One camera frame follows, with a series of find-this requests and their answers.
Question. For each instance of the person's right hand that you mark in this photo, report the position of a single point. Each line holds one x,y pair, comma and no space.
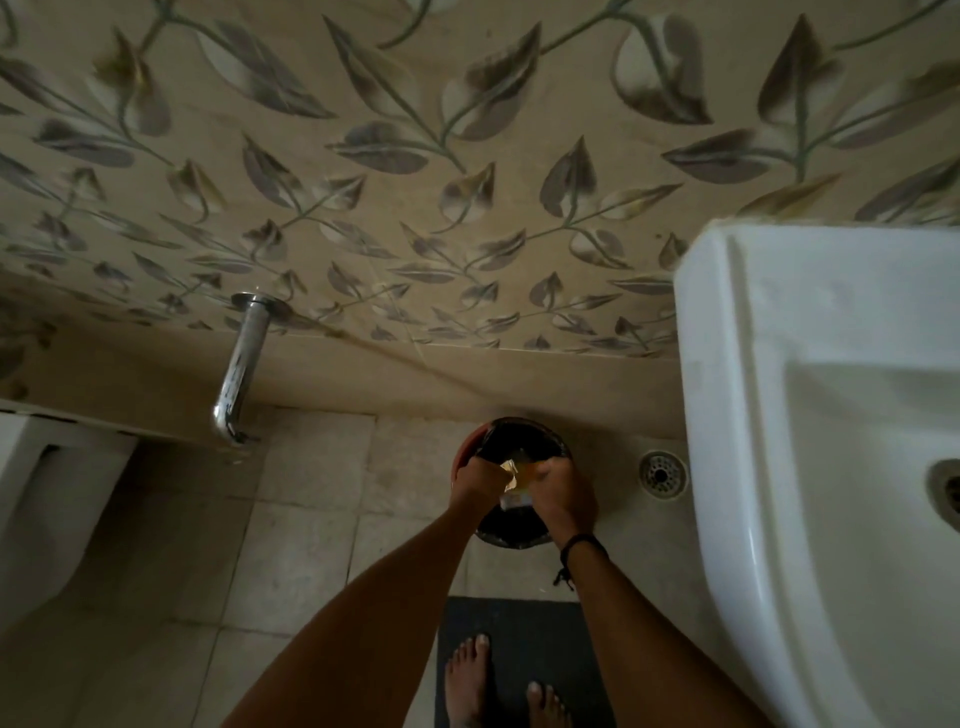
564,495

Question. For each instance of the person's left hand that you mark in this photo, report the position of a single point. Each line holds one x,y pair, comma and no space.
474,486

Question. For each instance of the person's left fingers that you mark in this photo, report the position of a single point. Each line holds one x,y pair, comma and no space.
487,472

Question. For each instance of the person's right fingers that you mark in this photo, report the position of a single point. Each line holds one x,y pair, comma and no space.
541,484

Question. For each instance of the black bin liner bag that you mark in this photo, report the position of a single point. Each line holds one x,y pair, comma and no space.
517,450

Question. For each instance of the person's right forearm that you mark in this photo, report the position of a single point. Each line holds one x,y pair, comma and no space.
645,637

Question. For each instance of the person's left forearm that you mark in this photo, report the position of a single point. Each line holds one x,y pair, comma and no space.
360,630

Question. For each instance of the crumpled golden wrapper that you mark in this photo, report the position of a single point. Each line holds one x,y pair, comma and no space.
513,475

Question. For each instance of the red round waste bin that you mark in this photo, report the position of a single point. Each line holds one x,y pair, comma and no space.
469,450

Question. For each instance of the black thread wristband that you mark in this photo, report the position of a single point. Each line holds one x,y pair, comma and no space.
579,551

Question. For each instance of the round metal floor drain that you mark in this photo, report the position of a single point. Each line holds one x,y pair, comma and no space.
664,471

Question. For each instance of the dark floor mat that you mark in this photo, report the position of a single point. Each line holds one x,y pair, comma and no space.
517,645

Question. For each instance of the person's left foot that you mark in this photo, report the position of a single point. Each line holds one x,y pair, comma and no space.
466,682

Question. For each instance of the person's foot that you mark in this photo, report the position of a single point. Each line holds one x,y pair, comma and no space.
466,682
546,705

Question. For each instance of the person's right foot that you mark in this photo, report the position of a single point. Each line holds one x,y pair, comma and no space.
546,705

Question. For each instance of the white ceramic washbasin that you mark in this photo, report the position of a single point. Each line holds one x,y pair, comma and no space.
825,480

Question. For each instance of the white toilet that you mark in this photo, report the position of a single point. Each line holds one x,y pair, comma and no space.
45,517

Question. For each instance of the chrome wall water spout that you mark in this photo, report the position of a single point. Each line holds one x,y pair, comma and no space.
238,375

